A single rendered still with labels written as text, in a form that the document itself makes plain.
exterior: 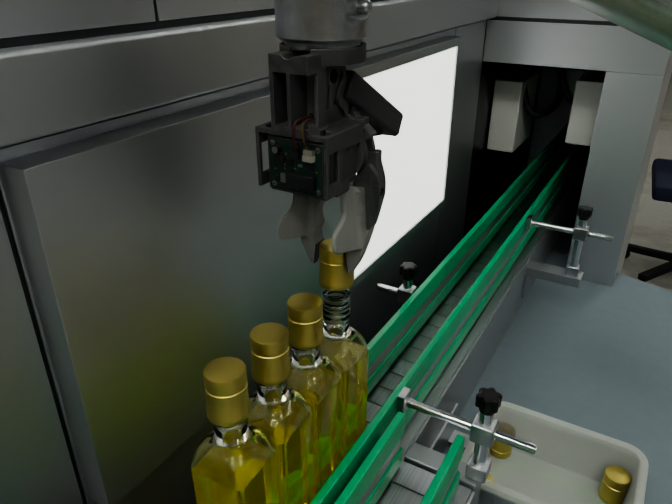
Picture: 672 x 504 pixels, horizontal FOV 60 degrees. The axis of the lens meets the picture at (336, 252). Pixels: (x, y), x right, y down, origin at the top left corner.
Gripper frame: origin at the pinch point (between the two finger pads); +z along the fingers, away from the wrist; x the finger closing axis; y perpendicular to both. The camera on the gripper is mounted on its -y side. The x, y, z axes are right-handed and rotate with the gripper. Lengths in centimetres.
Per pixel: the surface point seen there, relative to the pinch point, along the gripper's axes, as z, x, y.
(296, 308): 2.6, 0.2, 7.3
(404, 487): 31.0, 8.1, -2.7
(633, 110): 2, 17, -93
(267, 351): 3.4, 1.3, 13.2
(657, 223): 119, 26, -337
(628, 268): 119, 19, -265
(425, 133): 2, -13, -53
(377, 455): 22.4, 6.6, 2.0
